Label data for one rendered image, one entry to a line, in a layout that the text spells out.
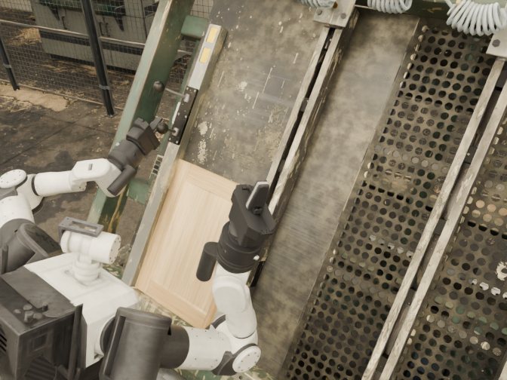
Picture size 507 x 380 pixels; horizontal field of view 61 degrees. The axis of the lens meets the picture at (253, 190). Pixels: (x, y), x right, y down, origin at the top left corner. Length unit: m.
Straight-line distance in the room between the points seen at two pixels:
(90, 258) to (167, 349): 0.26
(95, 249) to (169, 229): 0.56
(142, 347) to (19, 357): 0.22
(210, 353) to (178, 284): 0.51
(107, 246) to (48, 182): 0.47
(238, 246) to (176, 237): 0.70
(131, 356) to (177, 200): 0.71
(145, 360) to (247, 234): 0.32
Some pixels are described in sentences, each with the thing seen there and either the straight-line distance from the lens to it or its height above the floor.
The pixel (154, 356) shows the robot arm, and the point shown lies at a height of 1.32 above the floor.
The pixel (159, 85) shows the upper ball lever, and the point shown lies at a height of 1.53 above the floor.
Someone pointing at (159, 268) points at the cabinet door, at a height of 0.98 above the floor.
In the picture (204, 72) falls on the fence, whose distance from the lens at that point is 1.50.
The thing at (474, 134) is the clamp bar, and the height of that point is 1.59.
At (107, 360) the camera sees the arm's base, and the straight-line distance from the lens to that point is 0.98.
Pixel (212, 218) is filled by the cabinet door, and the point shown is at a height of 1.17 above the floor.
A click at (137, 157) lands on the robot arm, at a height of 1.39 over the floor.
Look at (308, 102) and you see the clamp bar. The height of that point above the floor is 1.56.
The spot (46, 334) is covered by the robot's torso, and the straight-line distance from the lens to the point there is 0.95.
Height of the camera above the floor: 2.09
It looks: 37 degrees down
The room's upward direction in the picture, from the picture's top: straight up
